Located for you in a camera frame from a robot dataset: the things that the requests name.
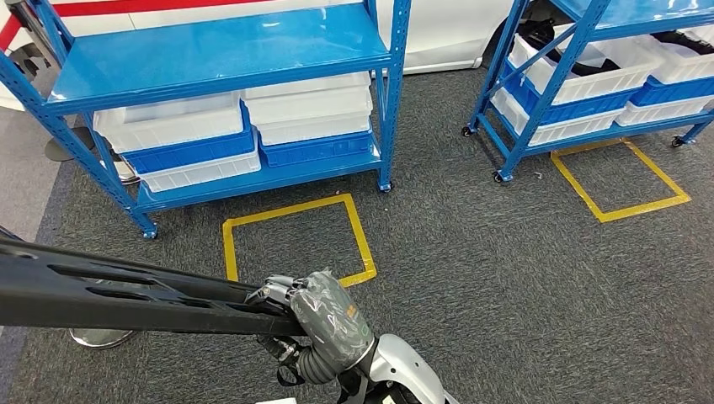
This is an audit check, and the black plastic frame part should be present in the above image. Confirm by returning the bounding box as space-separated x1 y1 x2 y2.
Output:
0 226 309 338

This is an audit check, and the blue metal shelf rack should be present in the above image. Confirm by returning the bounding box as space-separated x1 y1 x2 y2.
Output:
0 0 413 241
461 0 714 184

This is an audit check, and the black part in bin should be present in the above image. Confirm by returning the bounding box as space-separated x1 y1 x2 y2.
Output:
651 30 714 58
517 19 621 77

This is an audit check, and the blue plastic bin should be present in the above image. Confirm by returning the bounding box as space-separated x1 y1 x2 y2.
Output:
258 130 376 169
629 75 714 108
500 60 642 127
121 103 258 176

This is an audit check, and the white car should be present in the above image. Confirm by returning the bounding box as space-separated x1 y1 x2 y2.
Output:
0 0 559 113

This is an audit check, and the red barrier belt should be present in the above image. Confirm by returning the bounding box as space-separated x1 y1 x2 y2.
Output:
0 15 24 52
50 0 270 18

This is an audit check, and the black stanchion post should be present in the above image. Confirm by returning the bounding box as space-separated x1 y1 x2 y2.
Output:
44 126 98 164

